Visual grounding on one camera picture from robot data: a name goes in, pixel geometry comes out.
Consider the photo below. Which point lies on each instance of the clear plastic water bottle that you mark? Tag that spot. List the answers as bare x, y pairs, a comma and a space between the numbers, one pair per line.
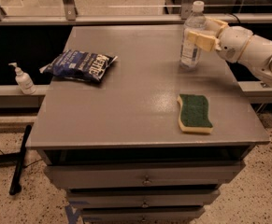
196, 22

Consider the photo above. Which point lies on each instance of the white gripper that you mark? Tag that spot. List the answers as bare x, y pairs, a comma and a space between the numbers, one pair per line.
234, 44

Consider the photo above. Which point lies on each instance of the bottom grey drawer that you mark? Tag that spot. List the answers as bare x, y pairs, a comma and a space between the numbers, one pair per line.
141, 214

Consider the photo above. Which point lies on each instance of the black bar on floor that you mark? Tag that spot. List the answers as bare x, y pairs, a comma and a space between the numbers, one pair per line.
15, 187

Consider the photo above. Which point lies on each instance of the white pump lotion bottle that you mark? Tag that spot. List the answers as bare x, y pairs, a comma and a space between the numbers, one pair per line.
24, 81

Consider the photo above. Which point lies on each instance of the top grey drawer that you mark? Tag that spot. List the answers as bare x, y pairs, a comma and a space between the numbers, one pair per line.
142, 174

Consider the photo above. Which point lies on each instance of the grey drawer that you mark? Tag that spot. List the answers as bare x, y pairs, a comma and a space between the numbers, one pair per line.
143, 198
141, 214
142, 174

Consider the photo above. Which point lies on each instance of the green and yellow sponge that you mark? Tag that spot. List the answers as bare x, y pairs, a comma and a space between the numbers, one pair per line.
193, 114

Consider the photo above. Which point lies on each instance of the metal window rail frame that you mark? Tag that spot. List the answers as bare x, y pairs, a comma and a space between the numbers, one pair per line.
74, 12

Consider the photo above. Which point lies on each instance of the blue Kettle chips bag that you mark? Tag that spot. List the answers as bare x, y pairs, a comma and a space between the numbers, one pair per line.
79, 65

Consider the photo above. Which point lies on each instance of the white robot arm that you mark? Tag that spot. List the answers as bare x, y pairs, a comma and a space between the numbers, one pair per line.
257, 57

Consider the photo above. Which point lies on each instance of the grey drawer cabinet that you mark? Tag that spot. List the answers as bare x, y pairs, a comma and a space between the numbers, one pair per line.
133, 115

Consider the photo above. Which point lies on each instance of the middle grey drawer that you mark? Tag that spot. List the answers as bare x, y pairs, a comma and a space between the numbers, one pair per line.
143, 198

